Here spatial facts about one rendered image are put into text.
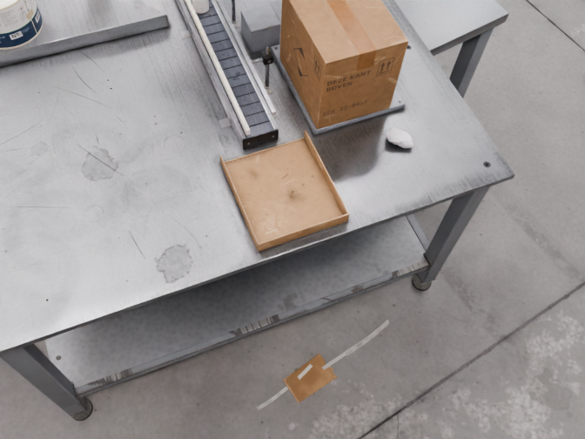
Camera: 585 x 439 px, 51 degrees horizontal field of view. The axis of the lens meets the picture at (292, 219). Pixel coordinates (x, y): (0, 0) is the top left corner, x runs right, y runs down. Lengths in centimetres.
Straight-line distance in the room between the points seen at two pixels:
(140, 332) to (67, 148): 71
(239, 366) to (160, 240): 86
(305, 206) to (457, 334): 106
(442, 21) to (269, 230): 100
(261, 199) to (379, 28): 55
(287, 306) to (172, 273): 70
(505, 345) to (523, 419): 28
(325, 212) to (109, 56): 86
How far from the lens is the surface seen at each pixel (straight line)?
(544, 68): 347
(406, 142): 181
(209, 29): 203
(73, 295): 162
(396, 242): 236
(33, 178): 183
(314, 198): 169
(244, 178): 172
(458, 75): 250
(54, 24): 213
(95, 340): 223
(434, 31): 219
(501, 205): 285
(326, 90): 168
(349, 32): 169
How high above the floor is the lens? 226
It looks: 60 degrees down
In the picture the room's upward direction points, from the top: 5 degrees clockwise
